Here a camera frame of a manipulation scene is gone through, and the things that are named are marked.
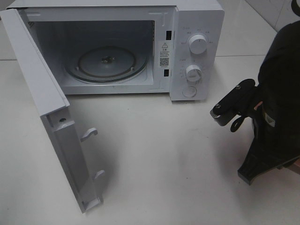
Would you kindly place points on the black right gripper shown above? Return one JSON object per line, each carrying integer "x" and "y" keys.
{"x": 277, "y": 135}

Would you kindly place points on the round door release button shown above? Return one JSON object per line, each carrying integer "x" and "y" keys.
{"x": 189, "y": 91}

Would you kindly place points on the pink plate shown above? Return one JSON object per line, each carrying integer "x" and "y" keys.
{"x": 296, "y": 163}

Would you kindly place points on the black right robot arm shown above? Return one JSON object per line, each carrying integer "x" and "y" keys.
{"x": 280, "y": 69}

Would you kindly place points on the lower white dial knob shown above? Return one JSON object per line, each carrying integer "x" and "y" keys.
{"x": 193, "y": 73}

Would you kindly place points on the white dial knob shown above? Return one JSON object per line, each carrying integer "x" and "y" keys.
{"x": 193, "y": 73}
{"x": 198, "y": 44}

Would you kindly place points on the upper white dial knob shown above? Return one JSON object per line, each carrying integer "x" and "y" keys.
{"x": 198, "y": 44}

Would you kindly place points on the white microwave oven body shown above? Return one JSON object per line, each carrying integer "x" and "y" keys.
{"x": 160, "y": 28}

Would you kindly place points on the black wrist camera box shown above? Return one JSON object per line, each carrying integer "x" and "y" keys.
{"x": 234, "y": 103}

